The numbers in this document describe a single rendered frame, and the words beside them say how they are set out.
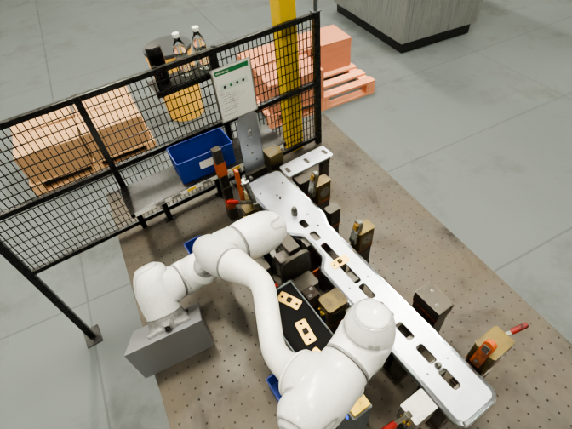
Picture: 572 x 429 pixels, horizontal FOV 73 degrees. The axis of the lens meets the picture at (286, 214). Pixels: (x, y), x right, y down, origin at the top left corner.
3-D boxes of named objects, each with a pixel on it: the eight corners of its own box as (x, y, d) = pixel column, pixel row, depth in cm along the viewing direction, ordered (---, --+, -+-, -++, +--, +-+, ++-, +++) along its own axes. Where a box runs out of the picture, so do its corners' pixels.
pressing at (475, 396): (506, 391, 125) (508, 391, 124) (458, 436, 118) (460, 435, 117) (278, 168, 207) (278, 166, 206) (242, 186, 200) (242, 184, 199)
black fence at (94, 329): (329, 213, 315) (331, 12, 200) (88, 348, 252) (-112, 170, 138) (319, 203, 323) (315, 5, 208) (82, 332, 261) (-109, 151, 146)
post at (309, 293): (321, 340, 172) (320, 293, 142) (311, 346, 170) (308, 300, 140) (314, 331, 175) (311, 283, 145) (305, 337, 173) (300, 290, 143)
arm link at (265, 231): (163, 268, 178) (203, 249, 192) (180, 300, 178) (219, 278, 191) (230, 217, 117) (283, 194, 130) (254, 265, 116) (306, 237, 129)
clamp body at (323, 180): (335, 224, 216) (336, 177, 190) (318, 233, 213) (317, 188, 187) (328, 216, 220) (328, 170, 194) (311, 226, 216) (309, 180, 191)
